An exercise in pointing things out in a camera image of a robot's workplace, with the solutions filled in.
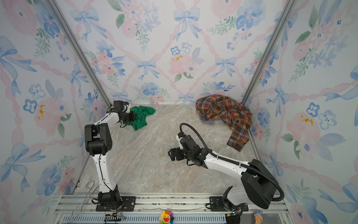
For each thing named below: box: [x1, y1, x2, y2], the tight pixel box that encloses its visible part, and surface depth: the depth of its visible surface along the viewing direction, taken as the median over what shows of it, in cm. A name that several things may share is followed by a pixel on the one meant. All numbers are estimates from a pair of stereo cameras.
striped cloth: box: [198, 113, 222, 126], surface depth 111 cm
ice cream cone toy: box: [253, 210, 265, 224], surface depth 70 cm
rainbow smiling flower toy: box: [159, 210, 175, 224], surface depth 70 cm
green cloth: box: [124, 105, 157, 131], surface depth 105 cm
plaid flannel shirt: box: [195, 94, 253, 152], surface depth 109 cm
